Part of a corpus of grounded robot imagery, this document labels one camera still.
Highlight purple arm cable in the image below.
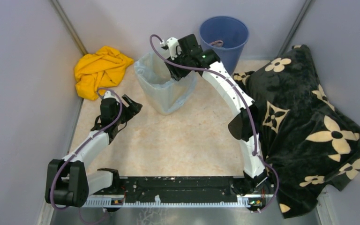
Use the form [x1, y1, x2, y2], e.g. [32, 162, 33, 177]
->
[149, 34, 280, 214]
[49, 88, 123, 225]

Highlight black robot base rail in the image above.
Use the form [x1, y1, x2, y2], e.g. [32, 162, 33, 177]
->
[45, 176, 276, 213]

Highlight light blue trash bag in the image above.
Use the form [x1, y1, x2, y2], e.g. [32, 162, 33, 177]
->
[134, 51, 198, 115]

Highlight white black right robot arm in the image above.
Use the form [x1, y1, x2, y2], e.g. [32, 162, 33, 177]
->
[160, 34, 267, 193]

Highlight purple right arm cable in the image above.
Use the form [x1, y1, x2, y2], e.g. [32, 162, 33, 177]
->
[149, 34, 280, 214]

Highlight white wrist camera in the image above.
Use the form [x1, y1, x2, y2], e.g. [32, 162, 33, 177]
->
[160, 37, 181, 60]
[100, 90, 119, 101]

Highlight blue plastic trash bin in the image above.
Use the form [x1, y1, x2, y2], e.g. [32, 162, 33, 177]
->
[199, 16, 249, 74]

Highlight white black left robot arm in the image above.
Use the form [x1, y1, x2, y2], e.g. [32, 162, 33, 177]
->
[45, 92, 143, 209]

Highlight yellow crumpled cloth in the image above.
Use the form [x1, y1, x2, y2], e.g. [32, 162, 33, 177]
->
[74, 45, 134, 100]

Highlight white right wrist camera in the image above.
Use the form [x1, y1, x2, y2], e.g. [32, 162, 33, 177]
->
[160, 37, 181, 60]

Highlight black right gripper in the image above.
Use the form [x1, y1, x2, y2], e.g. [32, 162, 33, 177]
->
[164, 49, 191, 82]

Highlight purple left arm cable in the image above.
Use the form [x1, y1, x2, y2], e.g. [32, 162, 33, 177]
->
[49, 88, 123, 225]

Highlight black floral blanket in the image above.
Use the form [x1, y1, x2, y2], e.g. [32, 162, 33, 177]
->
[234, 45, 360, 218]

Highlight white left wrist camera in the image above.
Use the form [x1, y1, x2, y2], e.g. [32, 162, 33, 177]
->
[100, 90, 119, 101]

